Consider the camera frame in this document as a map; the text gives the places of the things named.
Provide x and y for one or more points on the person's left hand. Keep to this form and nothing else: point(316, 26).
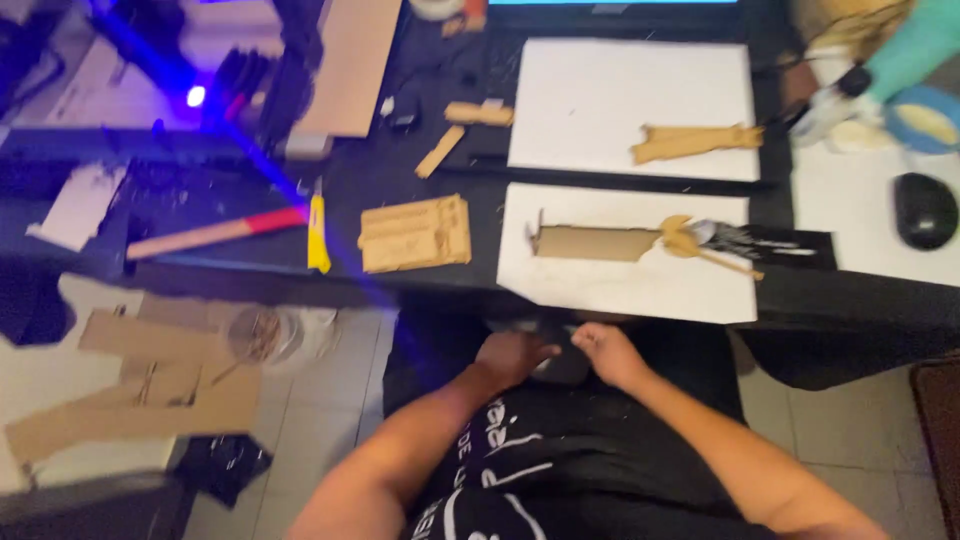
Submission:
point(513, 355)

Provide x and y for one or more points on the person's right hand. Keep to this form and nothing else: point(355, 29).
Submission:
point(611, 352)

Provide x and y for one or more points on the person's right fingers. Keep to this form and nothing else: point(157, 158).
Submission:
point(586, 341)

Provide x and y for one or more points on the person's left fingers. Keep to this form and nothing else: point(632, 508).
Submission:
point(544, 350)

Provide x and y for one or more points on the dark phone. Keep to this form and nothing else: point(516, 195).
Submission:
point(564, 358)

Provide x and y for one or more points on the white foam board with cutout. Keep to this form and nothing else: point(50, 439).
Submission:
point(637, 289)

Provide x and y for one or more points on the rectangular brown cardboard strip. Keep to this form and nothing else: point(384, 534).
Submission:
point(592, 243)

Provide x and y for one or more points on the person's black printed shirt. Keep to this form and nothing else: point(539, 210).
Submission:
point(555, 450)

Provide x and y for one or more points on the small cardboard axe shape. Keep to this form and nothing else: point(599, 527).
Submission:
point(694, 244)

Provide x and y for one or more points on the black paper with white streaks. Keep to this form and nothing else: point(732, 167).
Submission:
point(780, 246)

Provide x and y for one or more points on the narrow cardboard strip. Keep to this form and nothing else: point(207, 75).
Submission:
point(440, 151)

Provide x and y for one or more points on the long torn cardboard piece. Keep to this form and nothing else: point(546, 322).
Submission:
point(694, 142)

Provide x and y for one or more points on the large white foam board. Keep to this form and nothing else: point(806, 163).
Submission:
point(630, 105)

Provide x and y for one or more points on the short cardboard block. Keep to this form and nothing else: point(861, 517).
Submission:
point(480, 113)

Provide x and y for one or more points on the yellow utility knife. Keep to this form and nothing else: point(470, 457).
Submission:
point(318, 232)

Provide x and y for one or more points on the clear plastic container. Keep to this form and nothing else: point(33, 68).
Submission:
point(277, 337)

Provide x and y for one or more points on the white desk mat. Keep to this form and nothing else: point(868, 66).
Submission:
point(870, 217)

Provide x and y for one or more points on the glue bottle with black cap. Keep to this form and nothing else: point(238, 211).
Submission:
point(829, 101)

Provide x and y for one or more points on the black plastic bag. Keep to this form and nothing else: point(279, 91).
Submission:
point(221, 466)

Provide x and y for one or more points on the large leaning cardboard sheet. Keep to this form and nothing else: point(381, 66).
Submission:
point(349, 67)

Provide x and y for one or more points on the white tape roll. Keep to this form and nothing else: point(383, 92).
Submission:
point(436, 7)

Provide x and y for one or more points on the black computer mouse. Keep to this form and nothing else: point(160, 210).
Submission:
point(925, 210)

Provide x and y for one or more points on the cardboard scraps heap on floor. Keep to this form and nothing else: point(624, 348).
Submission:
point(142, 382)

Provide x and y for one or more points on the blue tape roll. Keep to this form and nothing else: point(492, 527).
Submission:
point(924, 120)

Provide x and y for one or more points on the teal cloth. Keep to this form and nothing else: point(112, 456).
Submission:
point(911, 49)

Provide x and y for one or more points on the white paper sheet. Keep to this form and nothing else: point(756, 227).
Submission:
point(79, 206)

